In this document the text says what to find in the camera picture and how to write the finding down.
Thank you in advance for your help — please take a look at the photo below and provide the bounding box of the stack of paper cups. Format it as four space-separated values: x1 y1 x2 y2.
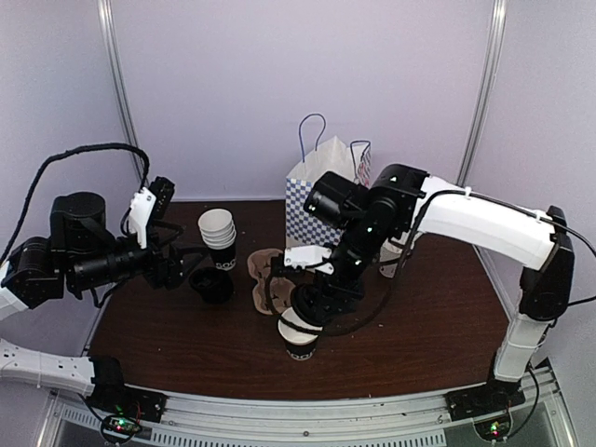
197 209 237 285

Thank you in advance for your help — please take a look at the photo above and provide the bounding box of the black and white paper cup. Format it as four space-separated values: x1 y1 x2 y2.
278 307 323 361

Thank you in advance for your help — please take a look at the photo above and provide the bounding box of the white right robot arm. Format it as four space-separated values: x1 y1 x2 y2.
293 164 575 412

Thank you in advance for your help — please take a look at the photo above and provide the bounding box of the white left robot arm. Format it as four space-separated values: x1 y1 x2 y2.
1 187 209 413

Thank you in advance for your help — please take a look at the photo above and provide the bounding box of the white cup holding straws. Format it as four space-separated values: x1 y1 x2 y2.
379 239 404 278

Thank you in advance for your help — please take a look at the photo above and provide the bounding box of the brown cardboard cup carrier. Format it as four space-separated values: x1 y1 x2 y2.
247 249 295 316

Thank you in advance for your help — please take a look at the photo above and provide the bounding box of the blue checkered paper bag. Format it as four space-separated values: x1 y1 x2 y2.
285 113 372 249

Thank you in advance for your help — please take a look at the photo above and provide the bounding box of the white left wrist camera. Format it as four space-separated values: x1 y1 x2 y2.
126 176 175 249

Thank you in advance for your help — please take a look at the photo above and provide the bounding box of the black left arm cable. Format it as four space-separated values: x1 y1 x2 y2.
0 142 153 266

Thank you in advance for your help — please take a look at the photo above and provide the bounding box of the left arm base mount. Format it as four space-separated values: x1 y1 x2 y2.
85 356 167 423

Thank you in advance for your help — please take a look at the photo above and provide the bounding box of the aluminium front rail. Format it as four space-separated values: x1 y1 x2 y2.
34 365 578 447

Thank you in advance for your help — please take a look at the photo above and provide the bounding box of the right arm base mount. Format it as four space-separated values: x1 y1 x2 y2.
445 374 525 421

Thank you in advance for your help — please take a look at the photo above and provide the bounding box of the left aluminium corner post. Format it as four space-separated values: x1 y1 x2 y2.
96 0 157 209

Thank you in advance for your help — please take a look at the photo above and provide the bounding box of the aluminium corner post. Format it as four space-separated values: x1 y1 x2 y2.
456 0 508 186
96 0 157 209

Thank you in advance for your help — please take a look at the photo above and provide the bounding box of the right aluminium corner post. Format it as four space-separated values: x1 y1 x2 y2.
456 0 508 186

